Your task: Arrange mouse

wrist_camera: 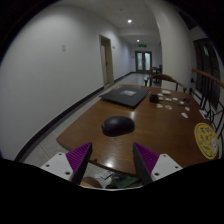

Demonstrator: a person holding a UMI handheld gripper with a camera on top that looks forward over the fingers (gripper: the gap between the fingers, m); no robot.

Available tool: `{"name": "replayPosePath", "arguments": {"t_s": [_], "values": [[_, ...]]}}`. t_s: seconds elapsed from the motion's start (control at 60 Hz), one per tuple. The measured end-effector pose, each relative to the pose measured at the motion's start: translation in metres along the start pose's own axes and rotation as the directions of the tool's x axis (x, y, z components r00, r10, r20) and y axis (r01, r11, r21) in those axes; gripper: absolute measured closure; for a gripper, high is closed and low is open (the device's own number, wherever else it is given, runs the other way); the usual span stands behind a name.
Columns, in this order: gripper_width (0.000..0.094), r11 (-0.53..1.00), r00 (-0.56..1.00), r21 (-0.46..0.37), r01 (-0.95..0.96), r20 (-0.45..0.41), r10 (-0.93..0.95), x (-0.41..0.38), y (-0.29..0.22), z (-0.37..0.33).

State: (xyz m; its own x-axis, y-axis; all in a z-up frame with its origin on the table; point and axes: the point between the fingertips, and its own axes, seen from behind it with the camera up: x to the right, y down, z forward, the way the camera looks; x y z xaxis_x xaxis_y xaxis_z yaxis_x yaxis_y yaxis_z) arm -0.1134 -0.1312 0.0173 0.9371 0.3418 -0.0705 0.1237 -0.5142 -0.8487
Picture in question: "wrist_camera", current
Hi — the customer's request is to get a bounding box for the black computer mouse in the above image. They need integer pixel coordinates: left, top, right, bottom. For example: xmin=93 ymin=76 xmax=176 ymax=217
xmin=101 ymin=115 xmax=136 ymax=138

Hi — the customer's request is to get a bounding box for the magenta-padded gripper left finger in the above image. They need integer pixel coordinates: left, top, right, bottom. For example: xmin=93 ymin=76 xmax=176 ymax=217
xmin=40 ymin=141 xmax=94 ymax=186

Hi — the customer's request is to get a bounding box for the dark framed window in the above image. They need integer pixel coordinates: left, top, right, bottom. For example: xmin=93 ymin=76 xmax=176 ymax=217
xmin=193 ymin=37 xmax=222 ymax=101

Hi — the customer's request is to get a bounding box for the round yellow mouse pad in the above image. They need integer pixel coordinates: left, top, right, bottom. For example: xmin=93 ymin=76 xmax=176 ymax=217
xmin=193 ymin=122 xmax=220 ymax=161

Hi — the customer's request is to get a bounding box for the beige single door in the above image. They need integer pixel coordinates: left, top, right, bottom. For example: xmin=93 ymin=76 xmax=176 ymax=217
xmin=99 ymin=34 xmax=115 ymax=87

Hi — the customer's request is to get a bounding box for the glass double door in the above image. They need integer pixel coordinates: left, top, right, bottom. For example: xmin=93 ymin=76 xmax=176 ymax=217
xmin=134 ymin=50 xmax=153 ymax=74

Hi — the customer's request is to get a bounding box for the small black box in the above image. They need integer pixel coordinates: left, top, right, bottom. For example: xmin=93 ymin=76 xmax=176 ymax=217
xmin=149 ymin=94 xmax=160 ymax=104

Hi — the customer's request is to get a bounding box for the black railing with wooden handrail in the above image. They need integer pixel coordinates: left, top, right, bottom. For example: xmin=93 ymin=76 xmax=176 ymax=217
xmin=189 ymin=68 xmax=224 ymax=158

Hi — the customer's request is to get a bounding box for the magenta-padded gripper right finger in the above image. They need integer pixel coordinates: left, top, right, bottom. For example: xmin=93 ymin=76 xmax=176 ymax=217
xmin=132 ymin=142 xmax=184 ymax=186

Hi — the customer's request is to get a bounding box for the black closed laptop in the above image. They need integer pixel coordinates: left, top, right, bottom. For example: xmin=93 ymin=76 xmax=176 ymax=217
xmin=99 ymin=86 xmax=152 ymax=109

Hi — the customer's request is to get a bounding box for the wooden armchair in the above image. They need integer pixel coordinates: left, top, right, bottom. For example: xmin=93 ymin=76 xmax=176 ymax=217
xmin=143 ymin=73 xmax=188 ymax=94

